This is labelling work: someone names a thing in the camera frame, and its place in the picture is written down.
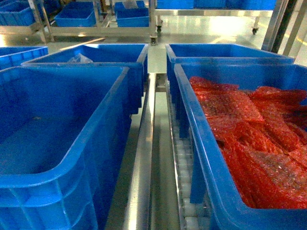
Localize blue bin behind left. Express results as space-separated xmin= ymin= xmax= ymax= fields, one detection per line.
xmin=22 ymin=44 xmax=149 ymax=114

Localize blue bin behind right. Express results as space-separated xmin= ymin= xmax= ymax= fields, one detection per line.
xmin=165 ymin=44 xmax=295 ymax=96

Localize steel shelf rack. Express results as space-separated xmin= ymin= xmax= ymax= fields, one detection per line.
xmin=106 ymin=44 xmax=210 ymax=230

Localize blue bin with red contents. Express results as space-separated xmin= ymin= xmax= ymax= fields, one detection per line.
xmin=175 ymin=65 xmax=307 ymax=230

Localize empty blue bin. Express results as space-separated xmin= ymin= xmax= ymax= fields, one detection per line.
xmin=0 ymin=67 xmax=131 ymax=230

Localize red bubble wrap bags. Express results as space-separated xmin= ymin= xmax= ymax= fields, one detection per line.
xmin=189 ymin=76 xmax=307 ymax=209

